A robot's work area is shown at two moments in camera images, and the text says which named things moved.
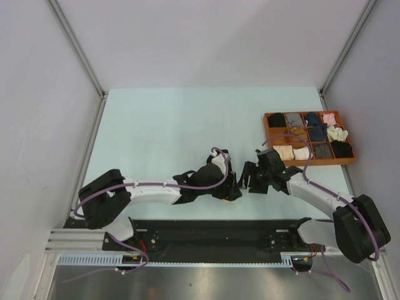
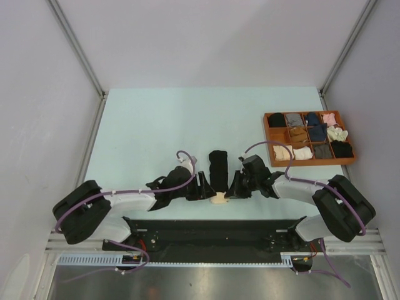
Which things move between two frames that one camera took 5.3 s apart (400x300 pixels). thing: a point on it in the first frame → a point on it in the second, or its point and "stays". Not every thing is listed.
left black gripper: x=230 y=192 → x=197 y=193
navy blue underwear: x=319 y=132 stays
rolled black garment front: x=342 y=149 stays
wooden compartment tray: x=309 y=138 stays
